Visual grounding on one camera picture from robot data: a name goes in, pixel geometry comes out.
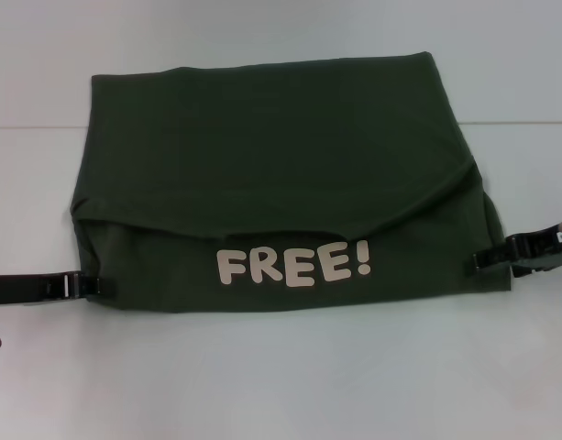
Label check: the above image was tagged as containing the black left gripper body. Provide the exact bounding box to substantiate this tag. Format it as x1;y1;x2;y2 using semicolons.
0;258;70;304

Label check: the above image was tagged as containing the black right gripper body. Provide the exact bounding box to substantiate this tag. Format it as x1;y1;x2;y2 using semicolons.
505;227;562;280

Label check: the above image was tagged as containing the dark green t-shirt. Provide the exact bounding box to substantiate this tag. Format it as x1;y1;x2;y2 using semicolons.
69;50;512;320

